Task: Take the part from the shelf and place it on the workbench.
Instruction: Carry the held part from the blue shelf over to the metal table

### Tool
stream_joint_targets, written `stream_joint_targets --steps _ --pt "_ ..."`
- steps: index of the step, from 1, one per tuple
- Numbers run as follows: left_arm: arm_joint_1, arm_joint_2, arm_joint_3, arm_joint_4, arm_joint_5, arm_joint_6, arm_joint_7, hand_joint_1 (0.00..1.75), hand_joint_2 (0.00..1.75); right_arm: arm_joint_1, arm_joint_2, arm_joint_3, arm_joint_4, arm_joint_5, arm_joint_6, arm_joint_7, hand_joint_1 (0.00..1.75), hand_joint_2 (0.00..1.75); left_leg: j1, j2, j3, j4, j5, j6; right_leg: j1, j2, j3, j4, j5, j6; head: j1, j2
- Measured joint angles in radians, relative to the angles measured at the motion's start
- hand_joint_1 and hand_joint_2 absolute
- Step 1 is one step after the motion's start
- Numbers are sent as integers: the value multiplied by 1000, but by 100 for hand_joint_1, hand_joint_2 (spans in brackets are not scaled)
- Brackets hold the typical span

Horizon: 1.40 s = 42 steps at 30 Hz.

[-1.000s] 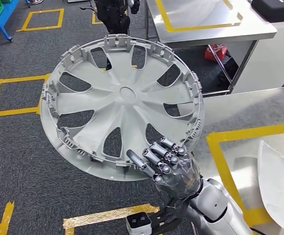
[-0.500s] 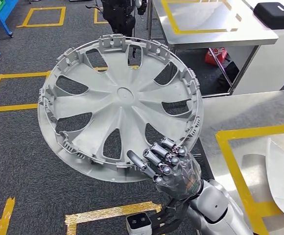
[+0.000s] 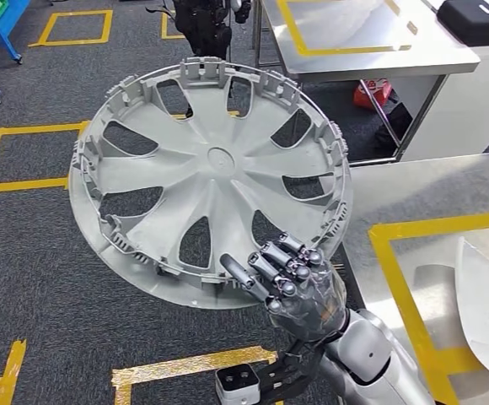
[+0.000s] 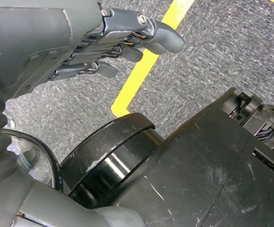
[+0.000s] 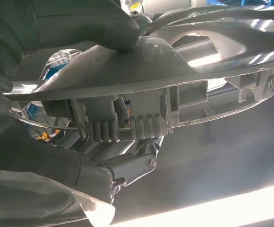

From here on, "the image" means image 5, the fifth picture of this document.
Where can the white device with yellow label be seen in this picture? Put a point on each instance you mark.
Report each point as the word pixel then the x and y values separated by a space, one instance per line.
pixel 136 6

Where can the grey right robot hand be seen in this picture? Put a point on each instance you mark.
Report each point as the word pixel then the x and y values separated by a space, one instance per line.
pixel 32 163

